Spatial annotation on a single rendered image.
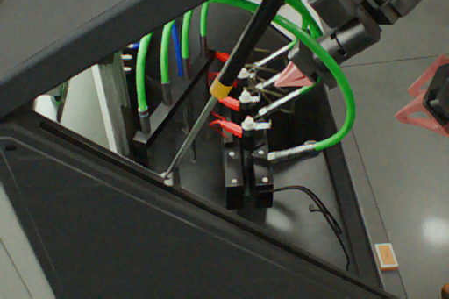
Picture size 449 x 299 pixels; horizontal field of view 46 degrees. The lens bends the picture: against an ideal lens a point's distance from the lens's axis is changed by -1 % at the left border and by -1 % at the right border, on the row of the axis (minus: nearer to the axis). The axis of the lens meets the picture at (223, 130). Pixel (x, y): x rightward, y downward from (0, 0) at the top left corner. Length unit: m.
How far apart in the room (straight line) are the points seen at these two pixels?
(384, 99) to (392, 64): 0.32
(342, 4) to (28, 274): 0.61
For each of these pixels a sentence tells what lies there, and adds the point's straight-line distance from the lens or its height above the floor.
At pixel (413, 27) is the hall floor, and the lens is 3.51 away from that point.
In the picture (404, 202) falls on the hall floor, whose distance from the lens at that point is 2.43.
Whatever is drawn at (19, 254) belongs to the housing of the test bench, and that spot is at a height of 1.22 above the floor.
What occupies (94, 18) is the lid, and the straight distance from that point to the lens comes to 0.46.
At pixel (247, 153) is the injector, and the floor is 1.03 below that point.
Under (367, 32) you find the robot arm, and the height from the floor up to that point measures 1.35.
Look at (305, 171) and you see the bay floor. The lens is 1.33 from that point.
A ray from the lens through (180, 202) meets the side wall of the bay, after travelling 0.66.
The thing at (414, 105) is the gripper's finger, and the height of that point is 1.36.
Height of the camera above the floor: 1.81
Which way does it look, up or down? 44 degrees down
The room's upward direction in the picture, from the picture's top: 1 degrees counter-clockwise
